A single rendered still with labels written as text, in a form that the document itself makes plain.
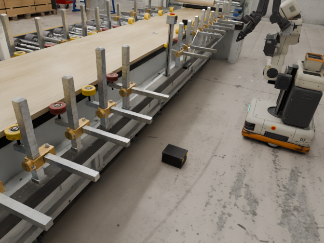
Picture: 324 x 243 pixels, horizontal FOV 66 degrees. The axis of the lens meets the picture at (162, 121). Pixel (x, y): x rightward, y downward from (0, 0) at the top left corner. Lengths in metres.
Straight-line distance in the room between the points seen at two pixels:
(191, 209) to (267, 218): 0.57
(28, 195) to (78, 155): 0.30
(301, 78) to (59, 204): 2.23
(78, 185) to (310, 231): 1.71
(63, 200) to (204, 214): 1.01
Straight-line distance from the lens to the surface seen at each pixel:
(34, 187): 1.23
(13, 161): 1.40
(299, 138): 2.81
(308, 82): 2.61
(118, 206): 1.99
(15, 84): 1.70
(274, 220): 2.16
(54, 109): 1.35
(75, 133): 1.29
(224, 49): 5.43
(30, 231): 1.78
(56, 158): 1.15
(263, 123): 2.75
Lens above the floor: 1.54
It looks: 32 degrees down
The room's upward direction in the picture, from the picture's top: 5 degrees clockwise
